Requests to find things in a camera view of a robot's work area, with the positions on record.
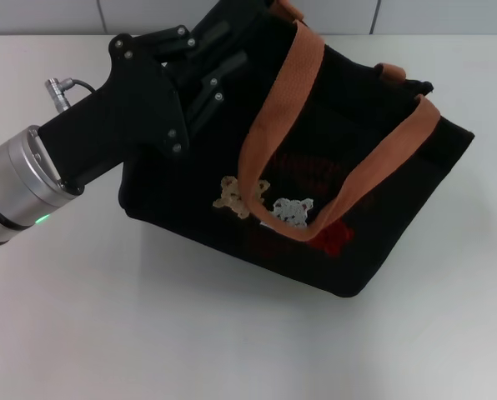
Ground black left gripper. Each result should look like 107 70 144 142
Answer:
38 21 249 195

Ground black food bag orange handles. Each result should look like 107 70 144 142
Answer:
118 0 477 299

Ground left gripper connector cable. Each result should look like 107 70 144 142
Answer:
43 78 98 113

